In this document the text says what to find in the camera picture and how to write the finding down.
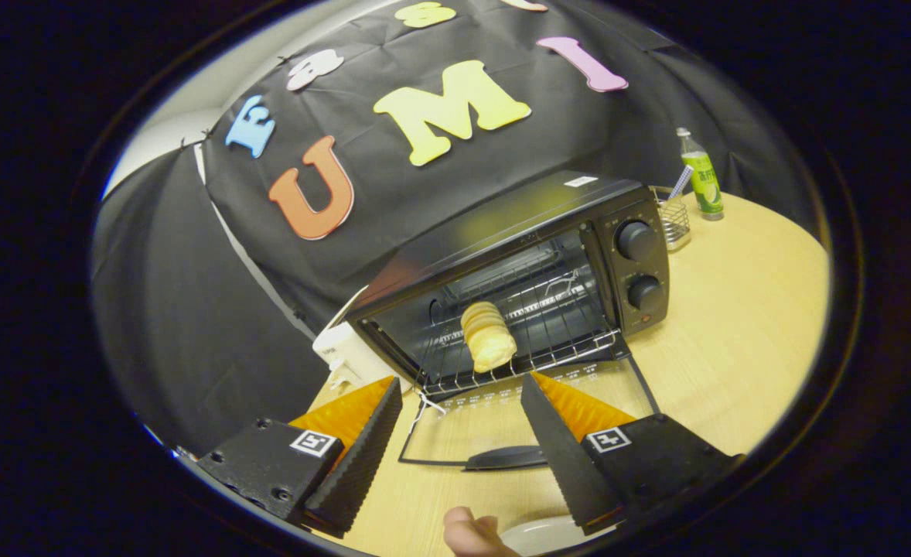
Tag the black toaster oven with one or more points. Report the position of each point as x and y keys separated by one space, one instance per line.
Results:
x=502 y=216

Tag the green drink bottle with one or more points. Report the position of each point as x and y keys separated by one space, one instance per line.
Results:
x=707 y=193

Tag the white slot toaster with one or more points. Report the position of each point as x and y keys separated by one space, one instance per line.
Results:
x=347 y=356

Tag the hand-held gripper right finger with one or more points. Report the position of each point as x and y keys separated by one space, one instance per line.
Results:
x=568 y=464

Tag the pale blue pen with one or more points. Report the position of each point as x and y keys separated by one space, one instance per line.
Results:
x=681 y=182

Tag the yellow ridged bread roll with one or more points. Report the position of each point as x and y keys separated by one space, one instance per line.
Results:
x=486 y=340

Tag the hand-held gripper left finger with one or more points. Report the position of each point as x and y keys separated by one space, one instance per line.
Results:
x=359 y=464

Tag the white plate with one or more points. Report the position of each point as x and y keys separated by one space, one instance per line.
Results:
x=540 y=535

